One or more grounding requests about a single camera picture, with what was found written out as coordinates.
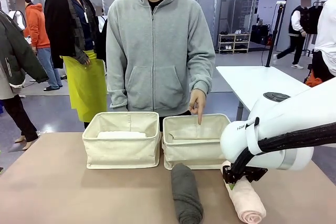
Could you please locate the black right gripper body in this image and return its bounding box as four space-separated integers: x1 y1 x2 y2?
222 165 268 184

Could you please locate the pink towel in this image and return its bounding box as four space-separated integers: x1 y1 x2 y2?
220 159 267 224

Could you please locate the white towel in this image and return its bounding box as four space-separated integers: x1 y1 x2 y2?
97 131 147 139

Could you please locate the person's left forearm grey sleeve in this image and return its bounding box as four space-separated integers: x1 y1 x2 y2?
187 48 216 96

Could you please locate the person's right forearm grey sleeve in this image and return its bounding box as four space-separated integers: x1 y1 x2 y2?
106 50 129 112

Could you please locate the person's left hand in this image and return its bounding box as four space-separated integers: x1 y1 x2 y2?
188 89 207 125

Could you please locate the dark grey rolled towel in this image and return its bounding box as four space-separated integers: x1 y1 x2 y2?
170 163 204 224

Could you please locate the beige fabric basket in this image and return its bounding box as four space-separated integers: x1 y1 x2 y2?
82 111 161 169
162 113 240 170

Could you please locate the white table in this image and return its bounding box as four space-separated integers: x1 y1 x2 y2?
215 66 318 124

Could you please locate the orange cloth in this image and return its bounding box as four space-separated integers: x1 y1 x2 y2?
306 76 323 88

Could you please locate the wooden shoe rack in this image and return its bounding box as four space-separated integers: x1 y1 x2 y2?
217 33 251 54

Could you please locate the black equipment case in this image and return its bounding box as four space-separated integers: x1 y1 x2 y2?
250 24 271 44

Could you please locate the person in grey hoodie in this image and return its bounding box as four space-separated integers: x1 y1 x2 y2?
106 0 216 116

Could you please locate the person in varsity jacket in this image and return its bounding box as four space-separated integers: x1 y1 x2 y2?
272 0 313 69

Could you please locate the person in white shirt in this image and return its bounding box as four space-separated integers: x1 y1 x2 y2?
312 0 336 83

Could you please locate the black garment on clothes rack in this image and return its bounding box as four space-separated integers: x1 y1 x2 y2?
307 1 325 35

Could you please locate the person with yellow apron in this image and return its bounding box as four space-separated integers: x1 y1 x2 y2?
44 0 108 130

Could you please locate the person in orange hoodie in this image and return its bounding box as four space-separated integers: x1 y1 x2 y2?
15 0 64 91

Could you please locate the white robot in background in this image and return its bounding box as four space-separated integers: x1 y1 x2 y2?
7 10 27 30

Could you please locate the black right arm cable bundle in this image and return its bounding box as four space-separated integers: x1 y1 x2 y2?
230 123 336 174

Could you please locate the black camera tripod pole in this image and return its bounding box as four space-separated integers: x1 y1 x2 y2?
265 1 287 68

